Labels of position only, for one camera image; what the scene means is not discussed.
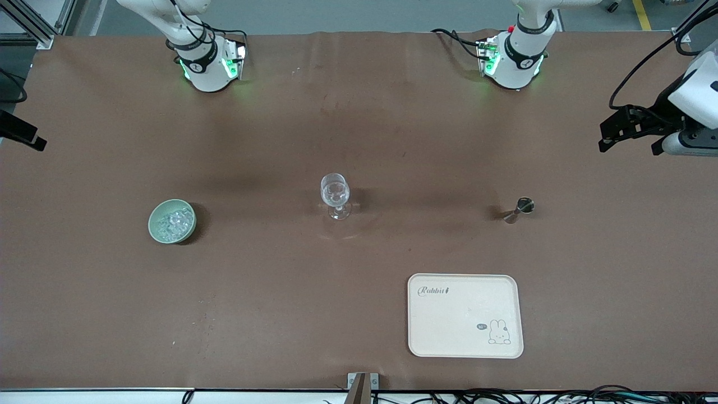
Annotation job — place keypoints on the clear wine glass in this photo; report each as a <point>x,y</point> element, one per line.
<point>335,193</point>

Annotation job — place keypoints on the grey base connector plate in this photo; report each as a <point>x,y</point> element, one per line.
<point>240,59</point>
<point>486,56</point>

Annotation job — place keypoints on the grey metal edge bracket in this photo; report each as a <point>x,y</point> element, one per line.
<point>374,381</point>

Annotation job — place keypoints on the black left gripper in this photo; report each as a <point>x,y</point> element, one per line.
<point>659,111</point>

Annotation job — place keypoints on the steel cocktail jigger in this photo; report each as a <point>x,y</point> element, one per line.
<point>524,206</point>

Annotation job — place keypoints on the brown table mat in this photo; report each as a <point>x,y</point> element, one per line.
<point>359,129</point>

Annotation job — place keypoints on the aluminium frame profile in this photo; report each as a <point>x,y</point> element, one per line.
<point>685,32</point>
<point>33,22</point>

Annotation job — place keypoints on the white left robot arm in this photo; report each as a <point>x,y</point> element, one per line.
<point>519,62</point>

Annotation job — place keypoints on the cream rabbit print tray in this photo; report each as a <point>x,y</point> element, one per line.
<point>449,331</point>

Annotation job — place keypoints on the grey left base connector plate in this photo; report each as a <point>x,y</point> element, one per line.
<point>486,56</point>

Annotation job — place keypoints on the clear ice cubes pile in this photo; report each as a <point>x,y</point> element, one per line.
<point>173,223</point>

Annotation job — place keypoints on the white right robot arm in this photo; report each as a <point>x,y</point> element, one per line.
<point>205,76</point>

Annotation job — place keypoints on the grey right base connector plate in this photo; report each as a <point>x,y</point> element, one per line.
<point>240,59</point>

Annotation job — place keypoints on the pale green ceramic bowl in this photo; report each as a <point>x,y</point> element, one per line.
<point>154,230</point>

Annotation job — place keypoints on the black caster wheel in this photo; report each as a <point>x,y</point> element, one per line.
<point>612,5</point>

